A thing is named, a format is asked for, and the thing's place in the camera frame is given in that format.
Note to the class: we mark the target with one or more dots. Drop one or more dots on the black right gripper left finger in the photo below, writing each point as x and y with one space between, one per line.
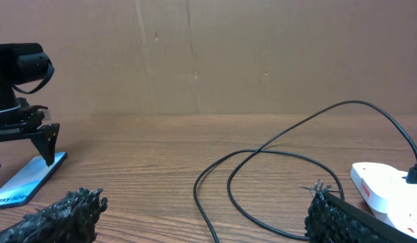
69 220

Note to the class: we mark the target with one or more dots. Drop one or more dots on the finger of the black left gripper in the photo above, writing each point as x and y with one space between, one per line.
44 139

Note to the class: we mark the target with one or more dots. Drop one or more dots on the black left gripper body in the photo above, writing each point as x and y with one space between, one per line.
23 122

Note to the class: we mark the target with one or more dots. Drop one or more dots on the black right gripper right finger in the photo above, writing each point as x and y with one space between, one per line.
331 219

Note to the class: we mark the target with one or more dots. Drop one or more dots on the black smartphone with blue screen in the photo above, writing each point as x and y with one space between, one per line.
23 186

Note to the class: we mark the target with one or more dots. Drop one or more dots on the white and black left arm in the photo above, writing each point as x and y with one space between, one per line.
26 68

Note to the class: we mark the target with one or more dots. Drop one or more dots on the white power strip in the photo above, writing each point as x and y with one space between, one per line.
391 199

